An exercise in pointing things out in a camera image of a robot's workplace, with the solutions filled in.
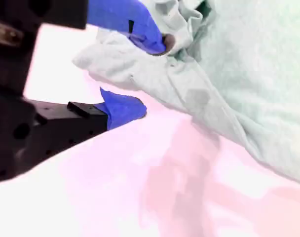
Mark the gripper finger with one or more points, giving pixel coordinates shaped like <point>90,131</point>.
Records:
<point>120,17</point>
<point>120,111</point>

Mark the pale green T-shirt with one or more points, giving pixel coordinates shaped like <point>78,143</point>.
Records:
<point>251,74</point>

